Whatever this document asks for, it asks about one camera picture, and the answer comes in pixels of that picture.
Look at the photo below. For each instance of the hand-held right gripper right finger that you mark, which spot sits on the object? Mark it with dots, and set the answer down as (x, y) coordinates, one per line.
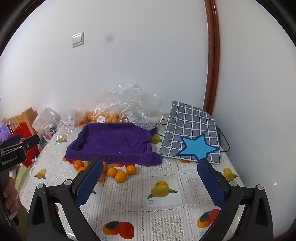
(212, 185)

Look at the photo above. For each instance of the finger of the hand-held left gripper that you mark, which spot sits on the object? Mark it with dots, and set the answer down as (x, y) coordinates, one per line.
(12, 139)
(31, 141)

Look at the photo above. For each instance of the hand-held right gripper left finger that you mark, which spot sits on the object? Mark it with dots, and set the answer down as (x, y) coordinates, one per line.
(90, 183)

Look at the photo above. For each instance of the pile of oranges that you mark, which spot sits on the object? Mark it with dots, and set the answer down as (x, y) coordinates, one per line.
(120, 176)

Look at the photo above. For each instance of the purple towel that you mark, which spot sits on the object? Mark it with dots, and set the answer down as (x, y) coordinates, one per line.
(115, 141)

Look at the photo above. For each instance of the person's left hand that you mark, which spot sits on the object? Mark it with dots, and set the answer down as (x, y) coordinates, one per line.
(11, 197)

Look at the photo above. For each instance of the red paper bag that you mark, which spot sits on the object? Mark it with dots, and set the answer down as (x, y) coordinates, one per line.
(24, 131)

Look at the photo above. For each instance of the brown bottle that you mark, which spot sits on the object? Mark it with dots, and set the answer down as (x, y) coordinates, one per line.
(52, 128)

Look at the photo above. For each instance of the white plastic bag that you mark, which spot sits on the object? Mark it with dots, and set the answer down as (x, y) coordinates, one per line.
(45, 118)

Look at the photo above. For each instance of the small clear plastic bag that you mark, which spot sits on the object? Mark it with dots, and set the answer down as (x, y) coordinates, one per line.
(64, 126)

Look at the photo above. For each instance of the fruit print lace tablecloth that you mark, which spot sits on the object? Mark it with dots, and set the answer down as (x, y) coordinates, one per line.
(143, 180)

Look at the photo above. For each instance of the grey checked pouch with star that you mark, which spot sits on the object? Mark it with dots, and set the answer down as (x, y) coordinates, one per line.
(192, 125)

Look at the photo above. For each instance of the clear plastic bag of oranges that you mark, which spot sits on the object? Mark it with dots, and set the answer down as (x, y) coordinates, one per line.
(92, 115)

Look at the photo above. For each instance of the crumpled clear plastic wrap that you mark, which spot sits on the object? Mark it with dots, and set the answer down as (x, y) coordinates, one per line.
(138, 106)

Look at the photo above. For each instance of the white light switch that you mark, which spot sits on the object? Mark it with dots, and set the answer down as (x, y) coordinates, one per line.
(77, 39)

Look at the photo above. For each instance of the brown wooden door frame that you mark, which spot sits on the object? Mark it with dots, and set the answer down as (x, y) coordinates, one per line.
(212, 58)

